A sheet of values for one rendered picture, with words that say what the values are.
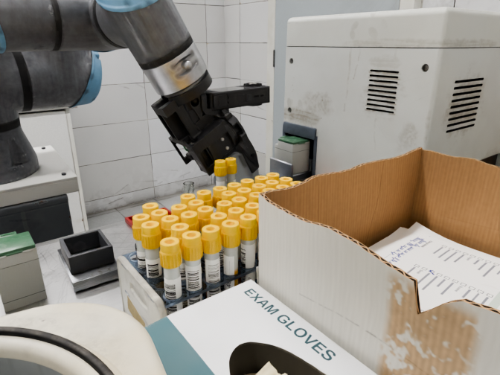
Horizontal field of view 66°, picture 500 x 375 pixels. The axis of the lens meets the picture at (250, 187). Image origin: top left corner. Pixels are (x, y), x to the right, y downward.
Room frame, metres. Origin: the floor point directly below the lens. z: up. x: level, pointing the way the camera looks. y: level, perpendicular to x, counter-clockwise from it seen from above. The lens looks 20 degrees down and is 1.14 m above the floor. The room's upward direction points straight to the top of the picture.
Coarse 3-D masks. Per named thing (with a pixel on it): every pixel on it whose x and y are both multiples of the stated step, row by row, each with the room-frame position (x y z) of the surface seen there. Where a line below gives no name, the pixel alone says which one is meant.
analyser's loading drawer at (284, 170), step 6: (270, 162) 0.66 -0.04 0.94; (276, 162) 0.65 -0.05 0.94; (282, 162) 0.63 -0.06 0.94; (270, 168) 0.66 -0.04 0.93; (276, 168) 0.65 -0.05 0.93; (282, 168) 0.63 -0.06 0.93; (288, 168) 0.62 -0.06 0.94; (264, 174) 0.66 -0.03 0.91; (282, 174) 0.63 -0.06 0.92; (288, 174) 0.62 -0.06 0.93; (300, 174) 0.63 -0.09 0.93; (306, 174) 0.64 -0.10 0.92; (294, 180) 0.62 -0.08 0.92; (300, 180) 0.63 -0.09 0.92
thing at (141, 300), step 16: (128, 256) 0.33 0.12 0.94; (256, 256) 0.33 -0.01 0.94; (128, 272) 0.30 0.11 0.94; (144, 272) 0.30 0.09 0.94; (240, 272) 0.30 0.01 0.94; (128, 288) 0.31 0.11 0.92; (144, 288) 0.27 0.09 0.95; (208, 288) 0.27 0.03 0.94; (128, 304) 0.31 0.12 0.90; (144, 304) 0.28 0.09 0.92; (160, 304) 0.25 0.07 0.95; (144, 320) 0.28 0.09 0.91
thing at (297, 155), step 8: (280, 144) 0.65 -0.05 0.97; (288, 144) 0.63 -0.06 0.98; (296, 144) 0.63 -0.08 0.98; (304, 144) 0.64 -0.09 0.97; (280, 152) 0.65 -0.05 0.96; (288, 152) 0.63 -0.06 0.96; (296, 152) 0.63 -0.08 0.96; (304, 152) 0.64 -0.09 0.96; (288, 160) 0.63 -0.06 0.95; (296, 160) 0.63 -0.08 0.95; (304, 160) 0.64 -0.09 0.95; (296, 168) 0.63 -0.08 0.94; (304, 168) 0.64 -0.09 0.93
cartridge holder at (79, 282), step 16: (64, 240) 0.42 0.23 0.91; (80, 240) 0.43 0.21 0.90; (96, 240) 0.44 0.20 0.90; (64, 256) 0.40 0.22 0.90; (80, 256) 0.38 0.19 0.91; (96, 256) 0.39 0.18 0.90; (112, 256) 0.40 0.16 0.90; (80, 272) 0.38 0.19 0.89; (96, 272) 0.38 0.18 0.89; (112, 272) 0.39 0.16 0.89; (80, 288) 0.37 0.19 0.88
